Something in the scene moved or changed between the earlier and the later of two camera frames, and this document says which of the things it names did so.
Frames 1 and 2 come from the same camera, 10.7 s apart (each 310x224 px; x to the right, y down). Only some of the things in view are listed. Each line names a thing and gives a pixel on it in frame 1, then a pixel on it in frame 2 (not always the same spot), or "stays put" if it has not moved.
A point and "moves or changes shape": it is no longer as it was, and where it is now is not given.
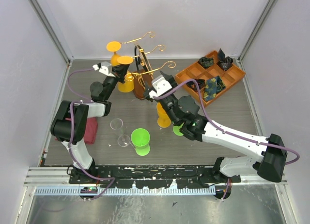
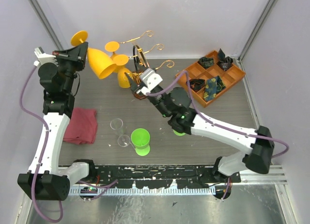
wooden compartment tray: (213, 80) stays put
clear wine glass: (123, 140) stays put
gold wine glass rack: (141, 76) stays put
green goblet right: (176, 130) stays put
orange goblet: (128, 86) moves or changes shape
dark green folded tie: (206, 62) stays put
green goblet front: (140, 139) stays put
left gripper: (120, 71) → (79, 53)
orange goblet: (163, 120) → (103, 67)
